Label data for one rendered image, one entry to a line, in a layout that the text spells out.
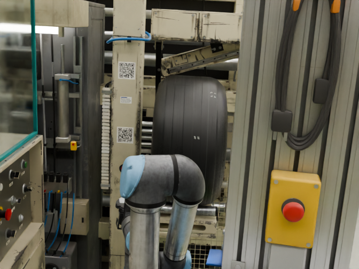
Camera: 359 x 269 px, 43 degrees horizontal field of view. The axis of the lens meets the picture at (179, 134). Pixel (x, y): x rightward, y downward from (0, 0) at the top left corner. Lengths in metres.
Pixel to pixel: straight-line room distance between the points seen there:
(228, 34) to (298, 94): 1.42
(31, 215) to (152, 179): 0.86
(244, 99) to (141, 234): 0.58
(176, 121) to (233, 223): 0.97
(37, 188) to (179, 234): 0.72
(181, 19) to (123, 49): 0.38
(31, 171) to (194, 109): 0.70
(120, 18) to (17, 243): 0.99
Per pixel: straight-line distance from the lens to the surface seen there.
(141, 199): 1.24
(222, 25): 2.26
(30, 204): 1.95
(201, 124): 1.85
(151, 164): 1.23
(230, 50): 2.40
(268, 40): 0.85
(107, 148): 2.11
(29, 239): 1.86
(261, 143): 0.88
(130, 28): 2.00
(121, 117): 2.05
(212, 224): 2.09
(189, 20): 2.25
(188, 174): 1.25
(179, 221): 1.39
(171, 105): 1.88
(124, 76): 2.02
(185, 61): 2.39
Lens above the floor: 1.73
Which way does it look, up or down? 14 degrees down
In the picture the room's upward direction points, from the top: 3 degrees clockwise
